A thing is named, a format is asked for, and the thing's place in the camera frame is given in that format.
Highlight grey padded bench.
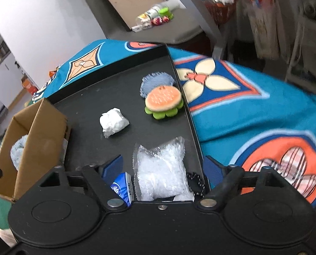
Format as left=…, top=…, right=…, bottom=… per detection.
left=78, top=0, right=223, bottom=45

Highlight teal printed blanket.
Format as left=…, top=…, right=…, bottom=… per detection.
left=31, top=39, right=316, bottom=208

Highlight burger plush toy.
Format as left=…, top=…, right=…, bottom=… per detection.
left=144, top=85, right=184, bottom=119

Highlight orange basket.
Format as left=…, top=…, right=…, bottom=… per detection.
left=203, top=0, right=238, bottom=25

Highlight brown board with black frame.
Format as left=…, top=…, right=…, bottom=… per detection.
left=91, top=0, right=169, bottom=32

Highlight round denim patch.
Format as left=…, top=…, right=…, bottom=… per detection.
left=140, top=71, right=177, bottom=100

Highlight white table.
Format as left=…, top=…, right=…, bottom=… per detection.
left=174, top=0, right=226, bottom=59

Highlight blue tissue pack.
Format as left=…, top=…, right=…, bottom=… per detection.
left=110, top=172, right=133, bottom=208

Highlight orange carton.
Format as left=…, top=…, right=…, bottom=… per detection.
left=21, top=76, right=39, bottom=95

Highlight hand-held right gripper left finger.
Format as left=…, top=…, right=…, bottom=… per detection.
left=38, top=154, right=133, bottom=211

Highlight black beaded string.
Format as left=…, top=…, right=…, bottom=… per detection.
left=187, top=171, right=205, bottom=194

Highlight clear bag of white stuffing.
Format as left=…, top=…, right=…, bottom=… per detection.
left=133, top=136, right=195, bottom=202

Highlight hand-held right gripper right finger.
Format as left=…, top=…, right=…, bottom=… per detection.
left=196, top=155, right=284, bottom=211

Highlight black tray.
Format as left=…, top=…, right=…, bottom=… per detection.
left=48, top=42, right=211, bottom=202

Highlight white crumpled wad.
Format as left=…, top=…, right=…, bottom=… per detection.
left=99, top=108, right=130, bottom=139

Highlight green plastic cup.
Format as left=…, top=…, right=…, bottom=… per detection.
left=159, top=8, right=174, bottom=20

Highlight light blue fluffy cloth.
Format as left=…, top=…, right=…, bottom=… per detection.
left=10, top=134, right=29, bottom=170

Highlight white tote bag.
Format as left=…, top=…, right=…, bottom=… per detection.
left=247, top=0, right=280, bottom=59

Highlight red toy figure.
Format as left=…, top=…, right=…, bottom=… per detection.
left=151, top=16, right=170, bottom=26

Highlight cardboard box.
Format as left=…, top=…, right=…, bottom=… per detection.
left=0, top=98, right=72, bottom=204

